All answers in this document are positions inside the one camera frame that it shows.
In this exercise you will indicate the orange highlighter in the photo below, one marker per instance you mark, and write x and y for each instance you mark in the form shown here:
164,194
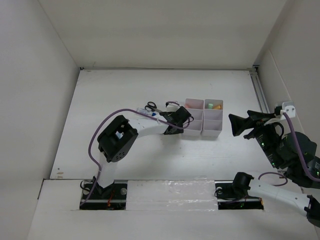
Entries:
217,107

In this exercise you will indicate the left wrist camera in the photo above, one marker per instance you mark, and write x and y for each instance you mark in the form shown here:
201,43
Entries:
172,106

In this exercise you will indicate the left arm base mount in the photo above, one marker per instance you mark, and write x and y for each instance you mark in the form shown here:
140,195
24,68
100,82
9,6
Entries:
113,198

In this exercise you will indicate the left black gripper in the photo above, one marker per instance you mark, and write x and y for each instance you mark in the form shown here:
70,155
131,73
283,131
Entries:
179,131

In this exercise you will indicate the right white organizer box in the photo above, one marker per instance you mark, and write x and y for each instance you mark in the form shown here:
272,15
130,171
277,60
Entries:
212,119

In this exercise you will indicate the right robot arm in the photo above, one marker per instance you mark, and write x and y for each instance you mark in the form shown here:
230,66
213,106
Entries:
287,150

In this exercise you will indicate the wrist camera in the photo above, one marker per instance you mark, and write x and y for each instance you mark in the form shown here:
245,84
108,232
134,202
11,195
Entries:
280,108
172,106

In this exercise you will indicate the white taped panel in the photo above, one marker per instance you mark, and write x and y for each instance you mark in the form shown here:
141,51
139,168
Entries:
171,195

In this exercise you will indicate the clear glue bottle blue cap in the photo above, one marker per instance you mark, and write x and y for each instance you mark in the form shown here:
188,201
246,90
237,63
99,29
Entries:
146,112

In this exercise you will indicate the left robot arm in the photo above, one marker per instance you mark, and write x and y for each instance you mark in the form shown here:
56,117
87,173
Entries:
115,141

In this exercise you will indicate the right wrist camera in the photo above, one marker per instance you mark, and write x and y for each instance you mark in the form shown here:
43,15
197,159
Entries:
280,108

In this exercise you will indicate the left white organizer box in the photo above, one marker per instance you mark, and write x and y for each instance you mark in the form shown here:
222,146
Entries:
197,112

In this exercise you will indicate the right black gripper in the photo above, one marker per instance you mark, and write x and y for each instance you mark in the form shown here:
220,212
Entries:
238,123

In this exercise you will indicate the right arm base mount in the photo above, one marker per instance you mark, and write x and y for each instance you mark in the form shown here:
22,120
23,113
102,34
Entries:
228,199

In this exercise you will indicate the aluminium rail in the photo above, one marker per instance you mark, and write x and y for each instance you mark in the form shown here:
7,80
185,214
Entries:
258,89

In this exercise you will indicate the blue correction tape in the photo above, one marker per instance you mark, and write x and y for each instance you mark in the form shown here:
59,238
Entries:
119,135

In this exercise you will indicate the black handled scissors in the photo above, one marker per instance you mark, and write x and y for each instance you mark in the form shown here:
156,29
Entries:
152,107

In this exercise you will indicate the white organizer box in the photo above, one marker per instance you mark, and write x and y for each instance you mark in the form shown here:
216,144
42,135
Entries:
197,112
212,119

